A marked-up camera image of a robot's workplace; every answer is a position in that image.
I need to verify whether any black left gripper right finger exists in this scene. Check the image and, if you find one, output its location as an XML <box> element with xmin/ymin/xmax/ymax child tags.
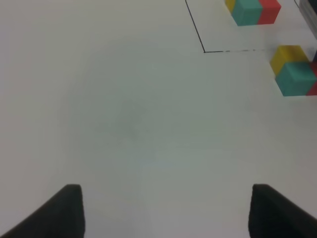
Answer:
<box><xmin>248</xmin><ymin>184</ymin><xmax>317</xmax><ymax>238</ymax></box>

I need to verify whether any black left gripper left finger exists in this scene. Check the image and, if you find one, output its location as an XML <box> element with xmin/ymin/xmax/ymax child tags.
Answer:
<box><xmin>1</xmin><ymin>184</ymin><xmax>86</xmax><ymax>238</ymax></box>

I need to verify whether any green template block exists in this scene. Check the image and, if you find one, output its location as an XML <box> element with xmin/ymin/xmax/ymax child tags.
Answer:
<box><xmin>232</xmin><ymin>0</ymin><xmax>263</xmax><ymax>26</ymax></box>

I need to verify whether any red template block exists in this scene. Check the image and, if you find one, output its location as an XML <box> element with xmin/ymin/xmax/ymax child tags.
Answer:
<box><xmin>257</xmin><ymin>0</ymin><xmax>281</xmax><ymax>25</ymax></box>

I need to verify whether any yellow template block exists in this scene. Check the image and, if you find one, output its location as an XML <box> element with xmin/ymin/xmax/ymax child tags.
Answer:
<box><xmin>225</xmin><ymin>0</ymin><xmax>236</xmax><ymax>14</ymax></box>

